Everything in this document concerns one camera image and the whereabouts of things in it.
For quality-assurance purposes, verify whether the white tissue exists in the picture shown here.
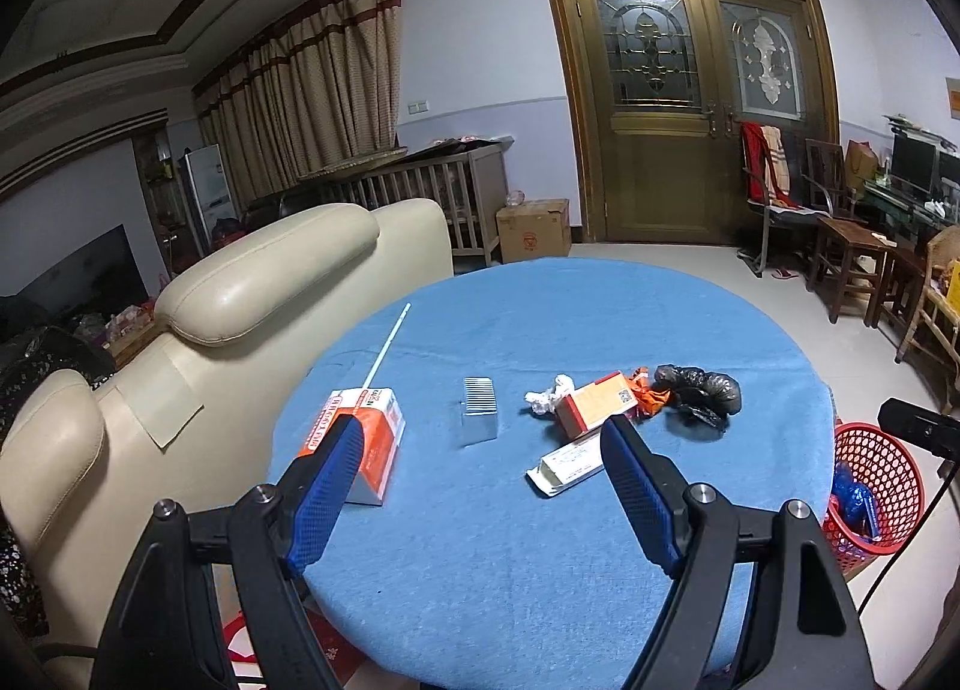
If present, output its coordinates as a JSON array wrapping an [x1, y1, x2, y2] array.
[[524, 373, 576, 415]]

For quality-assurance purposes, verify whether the orange packet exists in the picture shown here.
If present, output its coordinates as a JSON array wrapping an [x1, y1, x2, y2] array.
[[628, 367, 672, 419]]

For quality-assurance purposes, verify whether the red plastic trash basket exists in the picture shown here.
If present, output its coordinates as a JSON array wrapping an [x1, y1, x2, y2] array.
[[822, 422, 926, 578]]

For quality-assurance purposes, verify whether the chair with red cloth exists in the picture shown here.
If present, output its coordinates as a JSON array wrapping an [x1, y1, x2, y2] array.
[[737, 121, 833, 277]]

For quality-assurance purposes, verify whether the blue plastic bag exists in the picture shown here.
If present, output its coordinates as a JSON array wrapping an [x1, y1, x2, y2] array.
[[832, 461, 872, 536]]

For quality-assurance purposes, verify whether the long white medicine box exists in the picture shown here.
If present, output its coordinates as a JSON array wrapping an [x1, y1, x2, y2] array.
[[526, 430, 604, 498]]

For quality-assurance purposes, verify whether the blue round table cloth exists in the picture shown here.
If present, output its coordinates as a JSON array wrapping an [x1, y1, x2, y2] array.
[[270, 258, 833, 688]]

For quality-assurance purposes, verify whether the cream leather sofa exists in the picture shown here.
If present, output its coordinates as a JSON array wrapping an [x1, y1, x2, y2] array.
[[2, 197, 452, 688]]

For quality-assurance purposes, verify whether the dark wooden stool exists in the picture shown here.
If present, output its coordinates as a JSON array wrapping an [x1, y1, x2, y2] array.
[[805, 215, 892, 325]]

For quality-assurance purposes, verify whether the beige striped curtain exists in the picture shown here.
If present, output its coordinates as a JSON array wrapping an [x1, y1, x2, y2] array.
[[194, 0, 402, 208]]

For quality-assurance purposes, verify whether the clear plastic clamshell container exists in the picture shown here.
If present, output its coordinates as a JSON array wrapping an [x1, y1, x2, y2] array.
[[457, 376, 500, 446]]

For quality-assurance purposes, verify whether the red white gift bag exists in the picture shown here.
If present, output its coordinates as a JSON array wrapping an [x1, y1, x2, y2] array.
[[223, 605, 368, 688]]

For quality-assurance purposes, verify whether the orange white tissue box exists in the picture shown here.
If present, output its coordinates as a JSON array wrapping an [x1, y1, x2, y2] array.
[[298, 388, 405, 506]]

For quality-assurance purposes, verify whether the cardboard box by wall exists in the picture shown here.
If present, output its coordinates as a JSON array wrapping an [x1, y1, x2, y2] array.
[[496, 199, 571, 263]]

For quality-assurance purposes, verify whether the black computer monitor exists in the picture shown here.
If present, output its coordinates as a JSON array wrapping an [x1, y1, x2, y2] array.
[[890, 133, 937, 199]]

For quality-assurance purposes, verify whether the long white stick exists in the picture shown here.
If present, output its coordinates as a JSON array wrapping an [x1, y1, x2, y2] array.
[[361, 302, 412, 389]]

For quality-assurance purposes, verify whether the black plastic bag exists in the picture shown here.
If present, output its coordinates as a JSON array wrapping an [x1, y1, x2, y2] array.
[[652, 365, 742, 433]]

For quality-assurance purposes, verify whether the brown wooden double door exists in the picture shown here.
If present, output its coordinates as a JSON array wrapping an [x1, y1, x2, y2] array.
[[548, 0, 839, 245]]

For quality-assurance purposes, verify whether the black flat television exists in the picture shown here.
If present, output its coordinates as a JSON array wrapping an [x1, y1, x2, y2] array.
[[18, 225, 148, 323]]

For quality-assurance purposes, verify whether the orange cream small box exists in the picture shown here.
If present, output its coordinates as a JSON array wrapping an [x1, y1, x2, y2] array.
[[555, 371, 638, 440]]

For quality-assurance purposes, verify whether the blue white small carton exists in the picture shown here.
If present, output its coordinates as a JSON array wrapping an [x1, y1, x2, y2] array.
[[851, 484, 880, 541]]

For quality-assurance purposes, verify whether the wicker armchair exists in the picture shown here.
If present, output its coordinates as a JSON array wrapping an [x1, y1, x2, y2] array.
[[895, 225, 958, 415]]

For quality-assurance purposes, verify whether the grey wooden crib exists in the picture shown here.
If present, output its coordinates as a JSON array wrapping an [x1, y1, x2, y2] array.
[[302, 137, 511, 266]]

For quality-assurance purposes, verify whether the white refrigerator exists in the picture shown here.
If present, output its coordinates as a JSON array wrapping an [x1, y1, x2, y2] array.
[[184, 144, 238, 245]]

